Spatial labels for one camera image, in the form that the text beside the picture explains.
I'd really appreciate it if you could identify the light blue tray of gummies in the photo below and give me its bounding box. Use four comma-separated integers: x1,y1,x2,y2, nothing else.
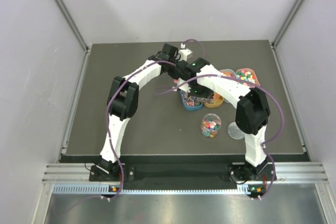
220,69,236,78

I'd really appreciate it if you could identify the blue tray of lollipops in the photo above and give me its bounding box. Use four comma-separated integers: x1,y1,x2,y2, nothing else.
179,90,203,111

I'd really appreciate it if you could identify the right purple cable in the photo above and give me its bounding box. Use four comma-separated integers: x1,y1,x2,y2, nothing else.
154,74,286,200

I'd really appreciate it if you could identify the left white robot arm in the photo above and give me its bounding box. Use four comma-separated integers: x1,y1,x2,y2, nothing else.
97,44,178,180

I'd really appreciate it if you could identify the grey slotted cable duct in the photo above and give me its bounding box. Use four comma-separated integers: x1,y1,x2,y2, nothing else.
52,184,266,195

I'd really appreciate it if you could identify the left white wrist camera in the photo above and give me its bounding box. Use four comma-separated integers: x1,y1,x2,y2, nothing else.
177,43,193,61

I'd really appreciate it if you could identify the yellow tray of popsicle candies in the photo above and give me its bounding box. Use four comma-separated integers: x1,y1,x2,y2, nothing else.
204,93,224,109

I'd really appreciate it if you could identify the clear plastic jar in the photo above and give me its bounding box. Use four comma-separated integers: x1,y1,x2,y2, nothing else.
201,113,222,138

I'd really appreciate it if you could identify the pink tray of star candies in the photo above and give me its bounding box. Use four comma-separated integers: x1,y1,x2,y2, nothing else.
236,68,260,87

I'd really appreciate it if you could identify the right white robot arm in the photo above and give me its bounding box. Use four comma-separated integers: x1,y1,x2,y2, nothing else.
173,58,270,180

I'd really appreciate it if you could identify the clear round jar lid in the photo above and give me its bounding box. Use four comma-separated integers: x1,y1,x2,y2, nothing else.
227,122,244,140

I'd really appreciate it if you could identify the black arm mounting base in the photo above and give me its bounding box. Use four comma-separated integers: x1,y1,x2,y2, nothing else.
89,163,276,185

